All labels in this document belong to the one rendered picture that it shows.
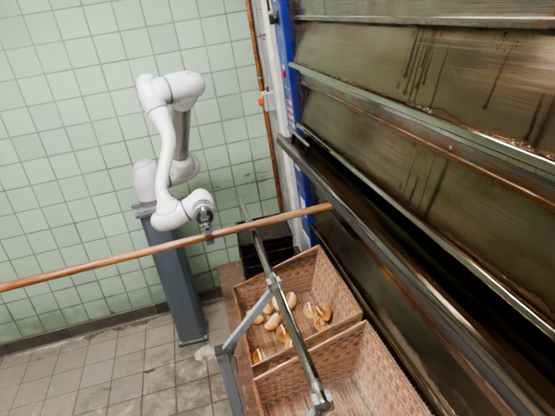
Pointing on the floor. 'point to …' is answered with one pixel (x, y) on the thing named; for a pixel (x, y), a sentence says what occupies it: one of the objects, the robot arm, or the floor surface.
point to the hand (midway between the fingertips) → (208, 235)
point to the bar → (320, 405)
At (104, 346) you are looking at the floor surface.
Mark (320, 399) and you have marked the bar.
